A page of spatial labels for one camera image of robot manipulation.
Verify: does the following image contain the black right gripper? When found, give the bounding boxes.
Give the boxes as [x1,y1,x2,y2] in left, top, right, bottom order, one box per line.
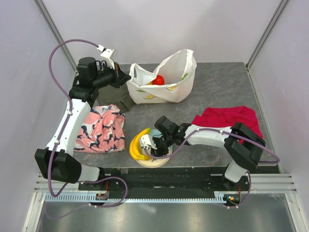
[149,133,173,160]

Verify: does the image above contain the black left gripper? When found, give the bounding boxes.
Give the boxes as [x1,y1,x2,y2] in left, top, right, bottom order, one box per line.
[92,60,131,89]

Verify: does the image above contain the yellow fake banana bunch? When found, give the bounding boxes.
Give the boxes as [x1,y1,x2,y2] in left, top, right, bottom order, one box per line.
[129,128,151,160]

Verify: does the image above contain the red fake apple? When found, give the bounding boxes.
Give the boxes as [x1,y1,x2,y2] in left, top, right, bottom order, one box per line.
[152,75,165,86]

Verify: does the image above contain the white plastic bag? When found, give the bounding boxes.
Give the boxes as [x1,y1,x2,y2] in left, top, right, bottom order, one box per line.
[126,49,197,104]

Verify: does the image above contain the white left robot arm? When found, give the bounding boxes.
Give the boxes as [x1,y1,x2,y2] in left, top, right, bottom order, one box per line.
[35,57,131,190]

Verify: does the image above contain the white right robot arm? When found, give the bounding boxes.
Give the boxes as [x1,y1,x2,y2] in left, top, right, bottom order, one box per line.
[150,116,266,190]

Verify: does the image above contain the olive green cloth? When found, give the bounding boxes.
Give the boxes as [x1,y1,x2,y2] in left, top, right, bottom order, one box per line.
[97,84,135,113]

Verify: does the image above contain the light blue ceramic plate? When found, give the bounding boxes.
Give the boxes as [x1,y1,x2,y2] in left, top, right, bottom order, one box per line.
[136,129,169,168]

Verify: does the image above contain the pink patterned cloth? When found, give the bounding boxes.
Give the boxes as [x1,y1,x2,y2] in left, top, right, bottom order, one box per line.
[74,104,125,154]

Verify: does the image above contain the magenta red cloth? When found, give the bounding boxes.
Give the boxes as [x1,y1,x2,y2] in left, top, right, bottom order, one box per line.
[192,106,263,138]

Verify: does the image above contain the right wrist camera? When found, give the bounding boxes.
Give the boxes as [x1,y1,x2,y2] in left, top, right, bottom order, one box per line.
[139,134,157,150]

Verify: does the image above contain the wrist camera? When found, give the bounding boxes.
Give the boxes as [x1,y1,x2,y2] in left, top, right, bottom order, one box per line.
[97,44,115,70]
[139,134,157,150]

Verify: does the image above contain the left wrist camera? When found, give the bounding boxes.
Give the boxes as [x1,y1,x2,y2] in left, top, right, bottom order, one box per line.
[97,44,115,70]

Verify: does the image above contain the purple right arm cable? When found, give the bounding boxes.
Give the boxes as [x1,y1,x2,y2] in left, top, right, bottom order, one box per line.
[144,127,281,209]

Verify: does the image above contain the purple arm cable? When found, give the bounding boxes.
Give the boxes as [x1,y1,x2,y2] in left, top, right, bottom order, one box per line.
[144,127,281,209]
[42,38,128,219]

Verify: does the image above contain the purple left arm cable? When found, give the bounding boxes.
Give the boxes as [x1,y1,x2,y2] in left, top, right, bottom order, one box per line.
[42,38,128,219]

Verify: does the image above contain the grey cable duct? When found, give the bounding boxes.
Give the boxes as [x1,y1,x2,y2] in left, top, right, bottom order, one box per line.
[44,193,226,203]

